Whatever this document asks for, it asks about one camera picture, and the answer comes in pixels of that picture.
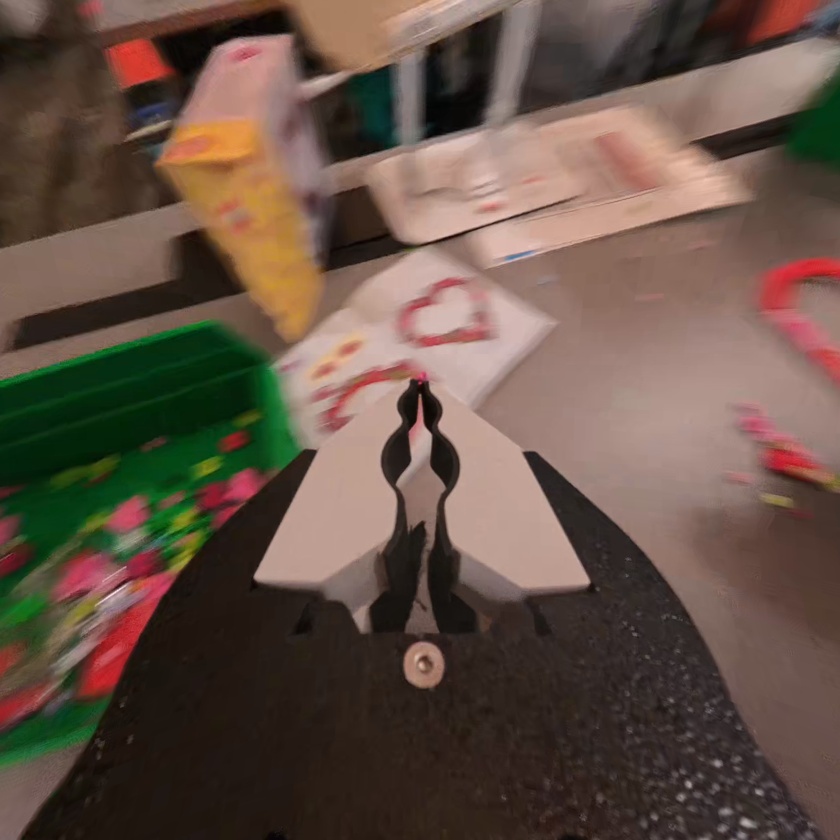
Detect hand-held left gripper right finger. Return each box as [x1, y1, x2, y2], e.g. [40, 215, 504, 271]
[420, 382, 590, 634]

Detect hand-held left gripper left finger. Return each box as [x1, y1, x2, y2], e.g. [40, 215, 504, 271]
[254, 382, 427, 634]

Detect green bin with lego pieces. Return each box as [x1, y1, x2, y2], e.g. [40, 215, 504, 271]
[0, 319, 304, 770]

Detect red lego heart frame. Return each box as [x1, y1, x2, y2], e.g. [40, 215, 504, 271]
[756, 258, 840, 385]

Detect pile of pink lime lego pieces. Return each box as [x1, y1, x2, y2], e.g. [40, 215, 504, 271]
[724, 402, 840, 514]

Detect yellow lego box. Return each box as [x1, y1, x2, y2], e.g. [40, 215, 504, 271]
[154, 33, 333, 343]

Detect white instruction booklet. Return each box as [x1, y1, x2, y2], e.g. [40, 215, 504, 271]
[274, 248, 560, 450]

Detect clear plastic bag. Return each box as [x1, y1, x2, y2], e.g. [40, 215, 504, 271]
[366, 130, 586, 245]

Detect printed sheets in clear bag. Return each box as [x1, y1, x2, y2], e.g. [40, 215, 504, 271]
[467, 106, 754, 271]

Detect green plastic bin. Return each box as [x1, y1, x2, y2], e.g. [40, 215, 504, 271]
[786, 84, 840, 166]

